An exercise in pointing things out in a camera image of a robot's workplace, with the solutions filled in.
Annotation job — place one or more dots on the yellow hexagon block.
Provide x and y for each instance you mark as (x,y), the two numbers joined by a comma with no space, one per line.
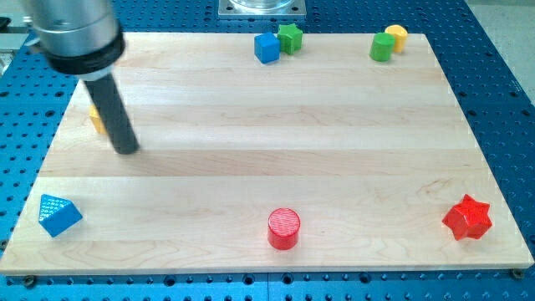
(96,120)

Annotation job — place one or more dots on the wooden board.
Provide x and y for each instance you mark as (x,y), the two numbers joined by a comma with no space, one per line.
(371,156)

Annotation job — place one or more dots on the red cylinder block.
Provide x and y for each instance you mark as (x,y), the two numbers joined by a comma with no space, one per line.
(283,226)

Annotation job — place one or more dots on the green star block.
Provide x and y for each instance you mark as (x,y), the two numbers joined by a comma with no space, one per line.
(290,37)

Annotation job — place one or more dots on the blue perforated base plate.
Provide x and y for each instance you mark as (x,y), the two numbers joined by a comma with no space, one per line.
(33,98)

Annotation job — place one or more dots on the green cylinder block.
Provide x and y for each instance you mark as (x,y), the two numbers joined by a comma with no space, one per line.
(382,47)

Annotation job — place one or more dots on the blue triangle block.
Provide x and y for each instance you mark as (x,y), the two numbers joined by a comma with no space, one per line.
(57,214)

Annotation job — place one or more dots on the blue cube block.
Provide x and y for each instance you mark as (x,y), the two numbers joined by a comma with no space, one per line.
(266,48)

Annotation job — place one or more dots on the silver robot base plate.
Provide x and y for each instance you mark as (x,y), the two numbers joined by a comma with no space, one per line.
(229,9)

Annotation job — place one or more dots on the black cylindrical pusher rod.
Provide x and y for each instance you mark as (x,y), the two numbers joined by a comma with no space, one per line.
(107,100)

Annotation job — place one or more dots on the yellow cylinder block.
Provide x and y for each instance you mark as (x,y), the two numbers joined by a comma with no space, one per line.
(400,35)

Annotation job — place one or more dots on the red star block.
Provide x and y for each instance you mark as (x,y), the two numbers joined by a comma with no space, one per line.
(468,219)

